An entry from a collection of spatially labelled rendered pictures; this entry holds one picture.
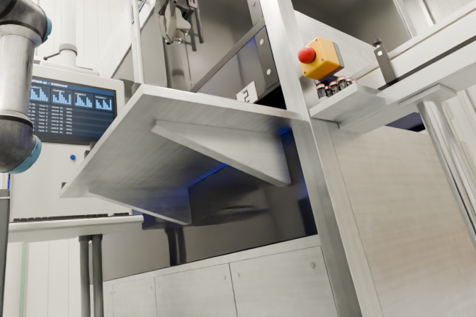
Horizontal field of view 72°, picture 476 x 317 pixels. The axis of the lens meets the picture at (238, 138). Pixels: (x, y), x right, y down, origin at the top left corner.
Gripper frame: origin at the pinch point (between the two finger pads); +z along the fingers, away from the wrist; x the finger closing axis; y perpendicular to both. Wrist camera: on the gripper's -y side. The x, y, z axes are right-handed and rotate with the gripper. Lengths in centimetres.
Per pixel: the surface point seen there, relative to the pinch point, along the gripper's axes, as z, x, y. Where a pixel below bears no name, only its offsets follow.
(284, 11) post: -8.9, -12.5, 29.4
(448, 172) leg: 43, -31, 42
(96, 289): 53, 99, 9
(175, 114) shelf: 23.5, -5.6, -3.8
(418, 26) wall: -384, 150, 753
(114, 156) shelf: 23.6, 19.2, -7.6
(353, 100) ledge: 23.6, -22.5, 31.2
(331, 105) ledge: 23.6, -19.1, 27.8
